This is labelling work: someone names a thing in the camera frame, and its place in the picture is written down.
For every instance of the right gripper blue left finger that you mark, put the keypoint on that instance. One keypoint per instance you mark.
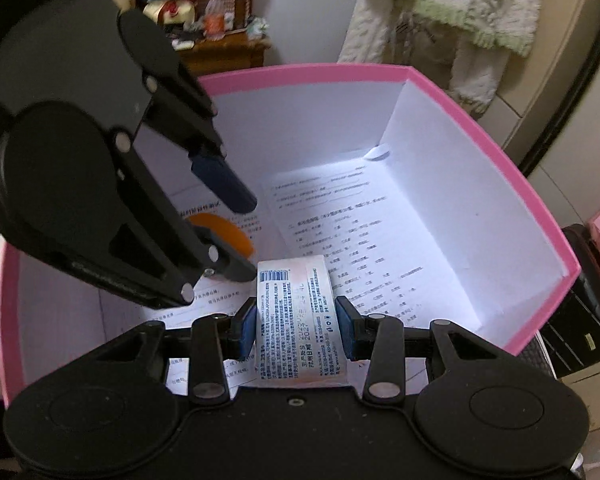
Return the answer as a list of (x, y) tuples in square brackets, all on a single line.
[(243, 330)]

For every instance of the printed paper sheet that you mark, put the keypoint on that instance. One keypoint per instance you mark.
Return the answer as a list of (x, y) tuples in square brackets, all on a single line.
[(378, 252)]

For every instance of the white tissue pack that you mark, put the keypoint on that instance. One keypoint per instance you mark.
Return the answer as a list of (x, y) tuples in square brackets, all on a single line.
[(298, 336)]

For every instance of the pink storage box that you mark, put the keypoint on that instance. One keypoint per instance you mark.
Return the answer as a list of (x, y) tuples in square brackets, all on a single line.
[(418, 213)]

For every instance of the black suitcase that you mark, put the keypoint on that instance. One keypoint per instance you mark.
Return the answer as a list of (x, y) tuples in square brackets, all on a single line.
[(572, 334)]

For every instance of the orange round object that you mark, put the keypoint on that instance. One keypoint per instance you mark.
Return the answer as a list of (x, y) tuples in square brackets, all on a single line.
[(225, 230)]

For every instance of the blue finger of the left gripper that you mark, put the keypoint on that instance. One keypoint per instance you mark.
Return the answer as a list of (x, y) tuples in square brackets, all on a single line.
[(221, 180), (224, 261)]

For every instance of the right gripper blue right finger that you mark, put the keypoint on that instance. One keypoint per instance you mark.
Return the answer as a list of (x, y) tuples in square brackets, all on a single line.
[(352, 329)]

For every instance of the orange drink bottle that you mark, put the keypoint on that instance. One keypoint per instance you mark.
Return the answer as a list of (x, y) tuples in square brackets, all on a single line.
[(214, 20)]

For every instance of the white green knit cardigan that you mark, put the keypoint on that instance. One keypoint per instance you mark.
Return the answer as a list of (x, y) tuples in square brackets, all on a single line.
[(462, 45)]

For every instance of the wooden side table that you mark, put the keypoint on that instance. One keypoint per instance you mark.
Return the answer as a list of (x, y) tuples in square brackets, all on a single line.
[(233, 52)]

